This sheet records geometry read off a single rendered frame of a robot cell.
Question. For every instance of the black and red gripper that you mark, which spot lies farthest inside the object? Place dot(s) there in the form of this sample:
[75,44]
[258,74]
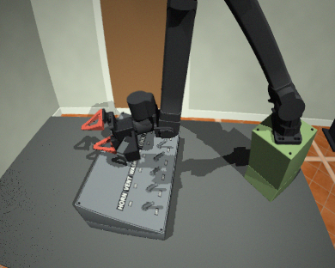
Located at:
[104,118]

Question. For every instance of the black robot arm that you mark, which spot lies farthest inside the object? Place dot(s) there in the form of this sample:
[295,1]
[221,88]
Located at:
[288,104]

